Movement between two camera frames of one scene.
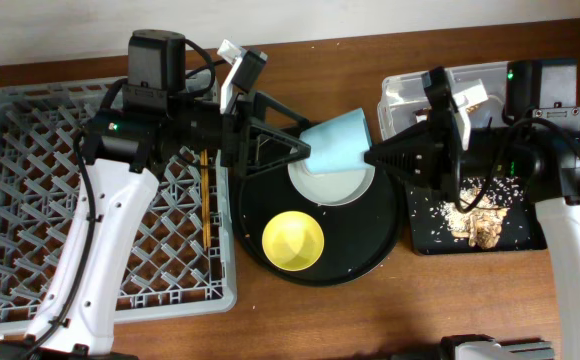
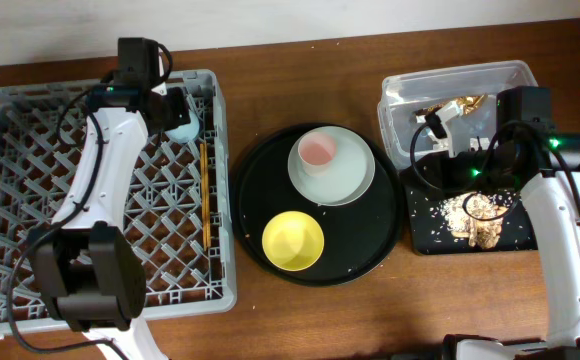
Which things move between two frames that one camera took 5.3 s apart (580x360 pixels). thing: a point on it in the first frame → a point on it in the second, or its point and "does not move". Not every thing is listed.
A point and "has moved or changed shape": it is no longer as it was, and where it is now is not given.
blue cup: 338,143 has moved or changed shape
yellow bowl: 293,240 does not move
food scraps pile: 481,223 does not move
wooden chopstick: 202,167 does not move
